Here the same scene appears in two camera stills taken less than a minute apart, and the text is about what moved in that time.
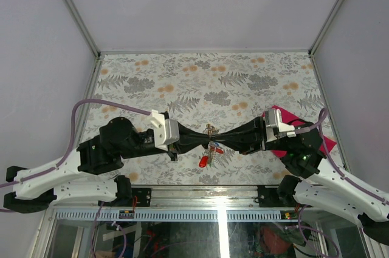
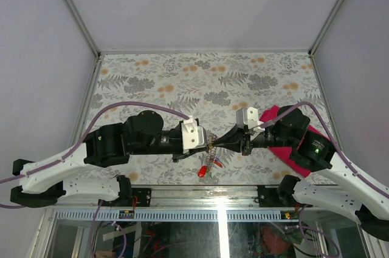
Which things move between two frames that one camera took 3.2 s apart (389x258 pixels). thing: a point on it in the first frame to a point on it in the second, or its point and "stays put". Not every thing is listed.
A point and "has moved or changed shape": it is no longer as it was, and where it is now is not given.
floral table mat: (200, 90) stays put
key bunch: (214, 146) has moved or changed shape
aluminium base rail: (194, 203) stays put
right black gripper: (247, 138) stays put
